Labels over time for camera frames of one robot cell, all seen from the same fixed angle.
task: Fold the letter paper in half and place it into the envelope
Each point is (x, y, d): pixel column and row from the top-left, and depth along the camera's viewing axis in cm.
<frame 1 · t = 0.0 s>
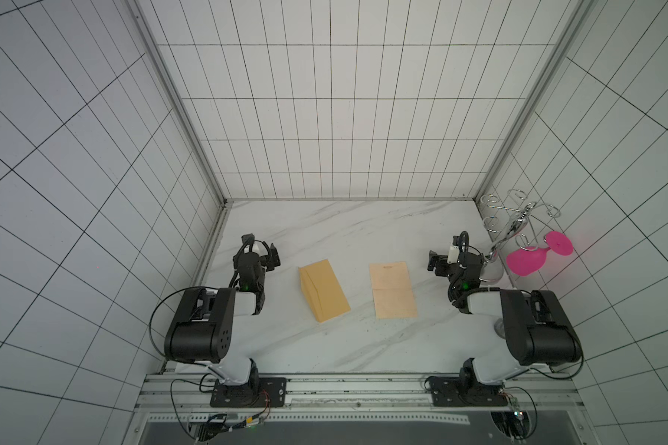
left hand: (259, 250, 95), fingers open
right hand: (448, 248, 95), fingers open
tan kraft envelope: (323, 290, 94), on the table
pink plastic wine glass: (524, 261, 84), point 16 cm above the table

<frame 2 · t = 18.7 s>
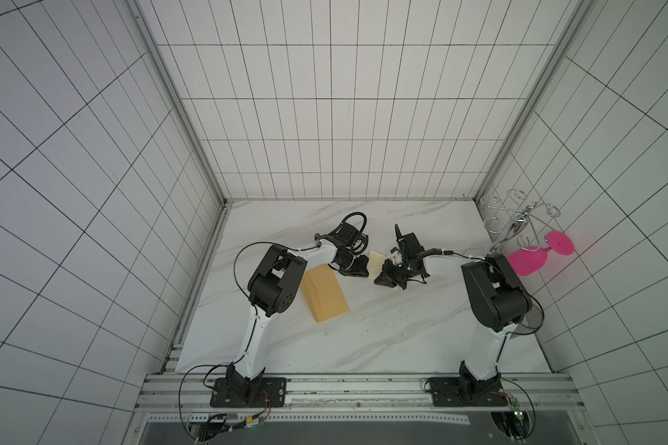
left hand: (364, 278, 96), fingers closed
right hand: (377, 273, 96), fingers closed
the named things where they were.

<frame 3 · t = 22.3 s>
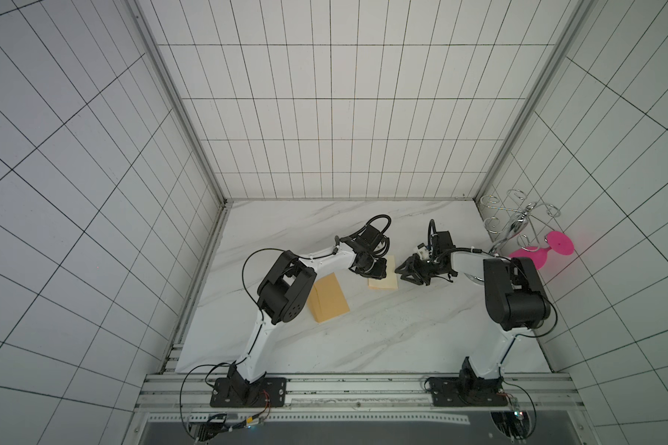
left hand: (379, 277, 93), fingers open
right hand: (401, 267, 97), fingers open
the named things where they were.

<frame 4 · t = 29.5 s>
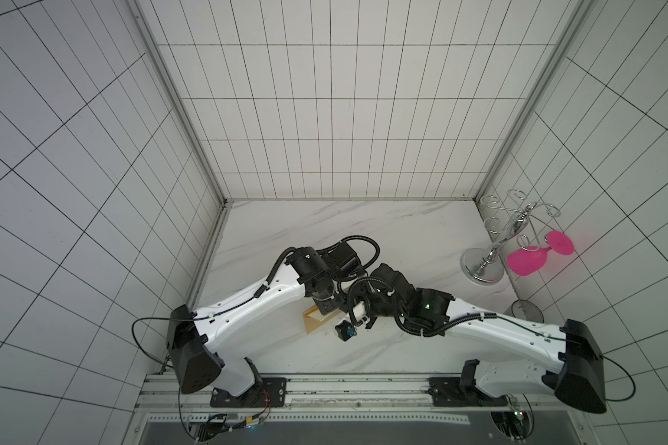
left hand: (318, 301, 73), fingers closed
right hand: (338, 283, 73), fingers closed
tan kraft envelope: (313, 318, 69), point 20 cm above the table
the other named things where they were.

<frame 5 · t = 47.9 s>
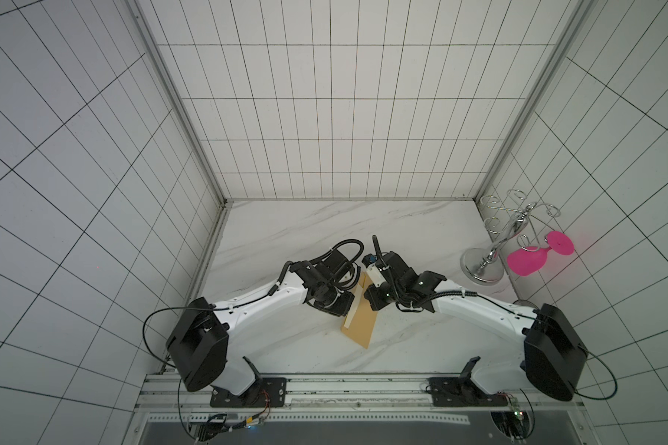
left hand: (340, 316, 78), fingers closed
right hand: (365, 288, 84), fingers closed
tan kraft envelope: (360, 317, 85), point 4 cm above the table
the other named things where they were.

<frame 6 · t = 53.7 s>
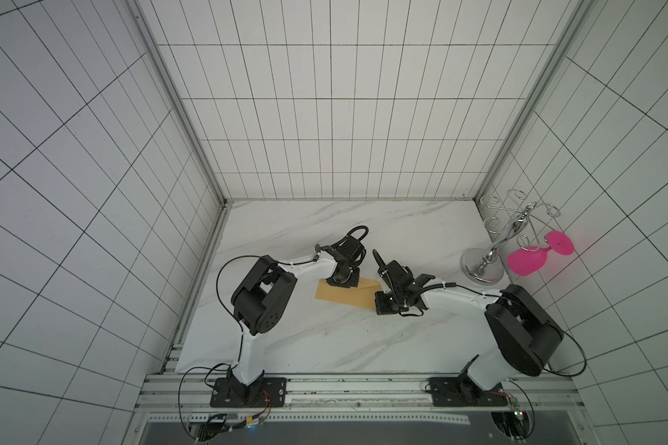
left hand: (345, 285, 94), fingers closed
right hand: (375, 300, 90), fingers closed
tan kraft envelope: (363, 295, 92), point 2 cm above the table
the other named things where they were.

